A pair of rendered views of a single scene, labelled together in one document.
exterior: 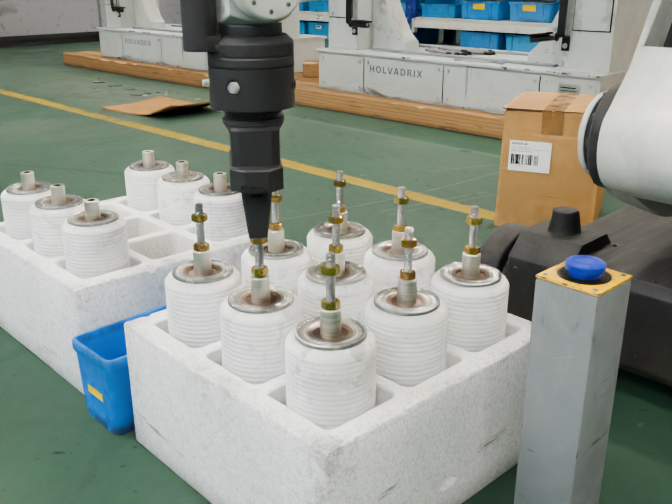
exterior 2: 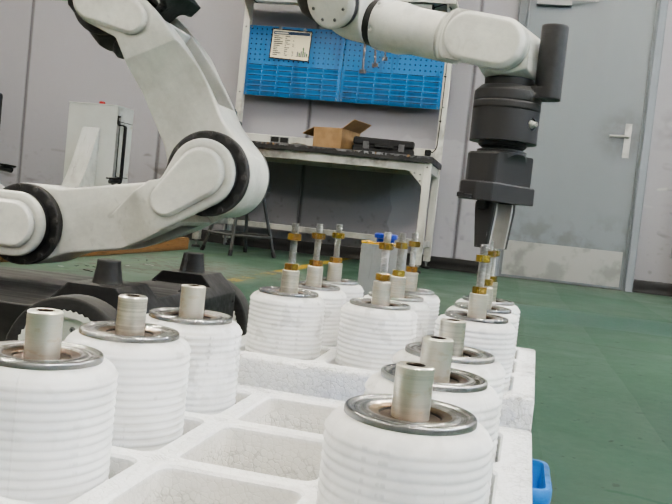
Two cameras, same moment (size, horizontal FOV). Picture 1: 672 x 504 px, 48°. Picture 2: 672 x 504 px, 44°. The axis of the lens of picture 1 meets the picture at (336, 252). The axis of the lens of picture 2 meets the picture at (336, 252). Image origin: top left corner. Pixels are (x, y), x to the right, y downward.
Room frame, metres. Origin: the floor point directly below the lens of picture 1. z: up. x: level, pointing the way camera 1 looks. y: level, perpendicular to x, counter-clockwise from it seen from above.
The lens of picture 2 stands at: (1.57, 0.89, 0.36)
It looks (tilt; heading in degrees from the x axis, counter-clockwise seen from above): 3 degrees down; 237
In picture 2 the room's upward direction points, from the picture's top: 6 degrees clockwise
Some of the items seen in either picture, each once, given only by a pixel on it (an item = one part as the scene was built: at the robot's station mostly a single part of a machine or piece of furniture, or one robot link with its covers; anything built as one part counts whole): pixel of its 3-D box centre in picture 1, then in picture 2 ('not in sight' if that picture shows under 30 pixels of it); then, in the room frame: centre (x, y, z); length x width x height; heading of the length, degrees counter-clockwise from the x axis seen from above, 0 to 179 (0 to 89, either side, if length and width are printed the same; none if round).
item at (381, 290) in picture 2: (276, 240); (381, 294); (0.96, 0.08, 0.26); 0.02 x 0.02 x 0.03
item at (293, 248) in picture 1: (276, 249); (380, 305); (0.96, 0.08, 0.25); 0.08 x 0.08 x 0.01
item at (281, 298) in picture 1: (260, 299); (482, 308); (0.79, 0.09, 0.25); 0.08 x 0.08 x 0.01
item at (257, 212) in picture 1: (257, 211); (503, 226); (0.77, 0.08, 0.36); 0.03 x 0.02 x 0.06; 98
